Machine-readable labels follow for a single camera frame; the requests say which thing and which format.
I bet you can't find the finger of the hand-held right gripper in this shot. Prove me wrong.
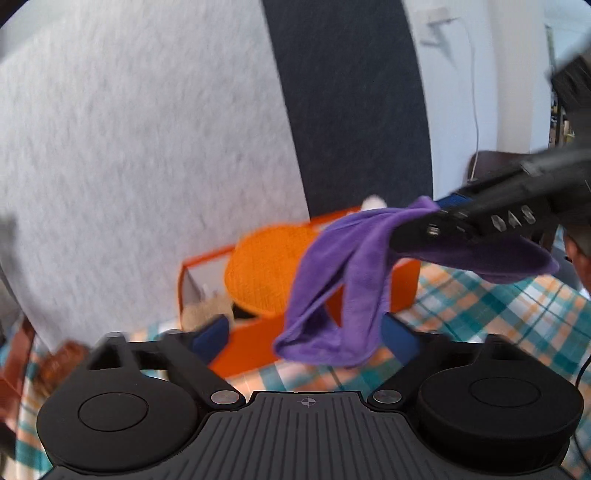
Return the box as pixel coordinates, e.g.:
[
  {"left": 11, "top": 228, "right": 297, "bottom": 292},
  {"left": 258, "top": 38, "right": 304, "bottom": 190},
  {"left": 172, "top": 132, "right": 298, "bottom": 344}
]
[
  {"left": 434, "top": 157, "right": 555, "bottom": 210},
  {"left": 389, "top": 185, "right": 561, "bottom": 254}
]

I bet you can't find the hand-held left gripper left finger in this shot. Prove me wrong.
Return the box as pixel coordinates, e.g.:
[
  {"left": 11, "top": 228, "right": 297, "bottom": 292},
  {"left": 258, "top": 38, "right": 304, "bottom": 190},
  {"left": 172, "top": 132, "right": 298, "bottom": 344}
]
[{"left": 85, "top": 314, "right": 243, "bottom": 409}]

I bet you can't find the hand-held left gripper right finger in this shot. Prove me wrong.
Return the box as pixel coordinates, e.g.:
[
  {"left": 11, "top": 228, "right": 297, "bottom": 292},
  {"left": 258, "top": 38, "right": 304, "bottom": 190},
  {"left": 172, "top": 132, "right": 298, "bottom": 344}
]
[{"left": 369, "top": 311, "right": 536, "bottom": 409}]

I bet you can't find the beige towel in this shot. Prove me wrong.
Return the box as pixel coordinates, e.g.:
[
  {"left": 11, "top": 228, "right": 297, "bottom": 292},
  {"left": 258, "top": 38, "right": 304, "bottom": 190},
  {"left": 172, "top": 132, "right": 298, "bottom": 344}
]
[{"left": 180, "top": 295, "right": 236, "bottom": 330}]

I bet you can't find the orange cardboard box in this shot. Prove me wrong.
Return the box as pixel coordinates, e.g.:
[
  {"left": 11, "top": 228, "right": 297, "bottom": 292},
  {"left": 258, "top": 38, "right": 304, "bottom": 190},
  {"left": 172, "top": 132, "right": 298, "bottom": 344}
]
[{"left": 178, "top": 207, "right": 422, "bottom": 379}]

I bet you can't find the orange honeycomb silicone mat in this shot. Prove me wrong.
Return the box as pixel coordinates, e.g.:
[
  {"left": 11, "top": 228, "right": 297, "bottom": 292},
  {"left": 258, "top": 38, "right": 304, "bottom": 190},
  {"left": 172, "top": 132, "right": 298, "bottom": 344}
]
[{"left": 224, "top": 220, "right": 333, "bottom": 319}]

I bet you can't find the purple microfibre cloth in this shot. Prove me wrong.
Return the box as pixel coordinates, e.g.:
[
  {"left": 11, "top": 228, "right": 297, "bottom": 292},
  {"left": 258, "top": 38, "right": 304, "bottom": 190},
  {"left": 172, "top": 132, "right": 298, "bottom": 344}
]
[{"left": 273, "top": 196, "right": 560, "bottom": 368}]

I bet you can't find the dark wooden chair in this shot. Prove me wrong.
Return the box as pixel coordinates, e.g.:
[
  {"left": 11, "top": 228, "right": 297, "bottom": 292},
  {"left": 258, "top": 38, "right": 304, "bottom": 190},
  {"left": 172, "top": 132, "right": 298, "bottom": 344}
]
[{"left": 464, "top": 150, "right": 532, "bottom": 190}]

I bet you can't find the plaid tablecloth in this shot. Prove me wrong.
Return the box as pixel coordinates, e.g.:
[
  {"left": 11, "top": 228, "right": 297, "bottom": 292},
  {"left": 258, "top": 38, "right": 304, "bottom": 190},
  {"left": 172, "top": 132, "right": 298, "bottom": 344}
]
[{"left": 14, "top": 265, "right": 591, "bottom": 480}]

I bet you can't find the dark grey felt panel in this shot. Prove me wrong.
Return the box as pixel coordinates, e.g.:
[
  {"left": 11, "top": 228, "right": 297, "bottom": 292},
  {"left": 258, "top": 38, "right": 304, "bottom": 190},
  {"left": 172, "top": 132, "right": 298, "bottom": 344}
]
[{"left": 262, "top": 0, "right": 435, "bottom": 222}]

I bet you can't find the brown wooden stump ornament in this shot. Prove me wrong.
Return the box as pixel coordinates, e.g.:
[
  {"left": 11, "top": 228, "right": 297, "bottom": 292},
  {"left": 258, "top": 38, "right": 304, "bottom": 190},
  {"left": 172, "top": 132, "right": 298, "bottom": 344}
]
[{"left": 34, "top": 340, "right": 93, "bottom": 393}]

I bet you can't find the brown wooden cabinet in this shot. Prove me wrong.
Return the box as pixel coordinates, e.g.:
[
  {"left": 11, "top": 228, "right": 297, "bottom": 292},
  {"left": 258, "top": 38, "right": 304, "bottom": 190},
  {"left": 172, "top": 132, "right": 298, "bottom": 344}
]
[{"left": 0, "top": 318, "right": 38, "bottom": 425}]

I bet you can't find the light grey felt panel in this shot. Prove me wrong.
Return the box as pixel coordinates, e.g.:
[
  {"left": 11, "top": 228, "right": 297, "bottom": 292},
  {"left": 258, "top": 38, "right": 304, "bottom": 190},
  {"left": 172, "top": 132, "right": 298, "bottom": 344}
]
[{"left": 0, "top": 0, "right": 310, "bottom": 352}]

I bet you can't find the white wall cable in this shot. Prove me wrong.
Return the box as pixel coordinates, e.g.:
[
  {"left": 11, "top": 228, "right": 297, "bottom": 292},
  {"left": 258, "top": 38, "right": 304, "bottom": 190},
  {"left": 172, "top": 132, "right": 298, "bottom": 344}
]
[{"left": 455, "top": 18, "right": 481, "bottom": 183}]

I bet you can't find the black cable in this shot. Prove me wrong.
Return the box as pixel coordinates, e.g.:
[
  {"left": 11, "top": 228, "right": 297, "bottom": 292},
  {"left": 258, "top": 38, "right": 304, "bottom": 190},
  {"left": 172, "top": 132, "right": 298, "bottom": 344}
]
[{"left": 573, "top": 353, "right": 591, "bottom": 480}]

